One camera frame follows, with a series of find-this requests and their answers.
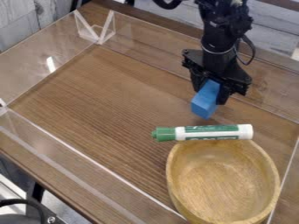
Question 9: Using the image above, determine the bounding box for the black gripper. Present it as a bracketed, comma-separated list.
[181, 49, 252, 105]

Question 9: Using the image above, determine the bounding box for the black cable lower left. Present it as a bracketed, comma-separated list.
[0, 199, 48, 224]

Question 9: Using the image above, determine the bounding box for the brown wooden bowl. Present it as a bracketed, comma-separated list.
[165, 140, 280, 224]

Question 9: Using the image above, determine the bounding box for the clear acrylic tray wall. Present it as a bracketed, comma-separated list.
[0, 99, 187, 224]

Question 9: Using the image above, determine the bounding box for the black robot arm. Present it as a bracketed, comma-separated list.
[181, 0, 256, 105]

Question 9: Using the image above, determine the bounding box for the green white dry-erase marker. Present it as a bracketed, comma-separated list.
[152, 124, 253, 142]

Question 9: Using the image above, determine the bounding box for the blue foam block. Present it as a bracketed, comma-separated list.
[191, 80, 220, 119]

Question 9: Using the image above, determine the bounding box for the clear acrylic corner bracket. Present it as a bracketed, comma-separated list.
[73, 10, 116, 45]

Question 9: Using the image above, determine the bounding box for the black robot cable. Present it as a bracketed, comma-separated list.
[235, 34, 257, 67]

